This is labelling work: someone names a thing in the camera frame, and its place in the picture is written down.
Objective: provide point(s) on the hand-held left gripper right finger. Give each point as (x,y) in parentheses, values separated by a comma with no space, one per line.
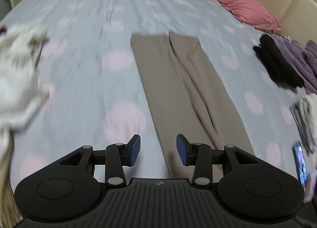
(181,150)

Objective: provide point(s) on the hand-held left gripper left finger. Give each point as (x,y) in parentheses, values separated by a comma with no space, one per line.
(135,150)

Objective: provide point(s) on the taupe long-sleeve shirt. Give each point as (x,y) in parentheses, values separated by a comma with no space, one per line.
(173,81)

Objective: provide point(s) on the black folded clothes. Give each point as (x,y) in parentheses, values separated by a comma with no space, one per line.
(277,62)

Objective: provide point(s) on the smartphone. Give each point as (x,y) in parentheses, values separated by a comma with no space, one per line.
(301,163)

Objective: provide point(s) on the grey cloth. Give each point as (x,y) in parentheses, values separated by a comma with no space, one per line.
(302,124)

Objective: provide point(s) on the beige ribbed garment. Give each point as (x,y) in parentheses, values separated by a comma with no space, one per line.
(7,181)

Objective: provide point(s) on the polka dot bedspread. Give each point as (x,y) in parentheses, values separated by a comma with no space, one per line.
(86,19)

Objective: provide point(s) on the white crinkled garment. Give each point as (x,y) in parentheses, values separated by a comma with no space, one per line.
(17,74)

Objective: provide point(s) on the purple fluffy garment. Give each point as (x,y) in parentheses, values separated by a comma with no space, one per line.
(302,59)

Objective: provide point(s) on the pink pillow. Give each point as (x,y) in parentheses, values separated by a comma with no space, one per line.
(237,5)

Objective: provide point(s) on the dark red cloth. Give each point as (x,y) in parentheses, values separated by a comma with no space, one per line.
(3,29)

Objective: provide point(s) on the beige padded headboard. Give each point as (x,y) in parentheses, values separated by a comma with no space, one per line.
(292,2)

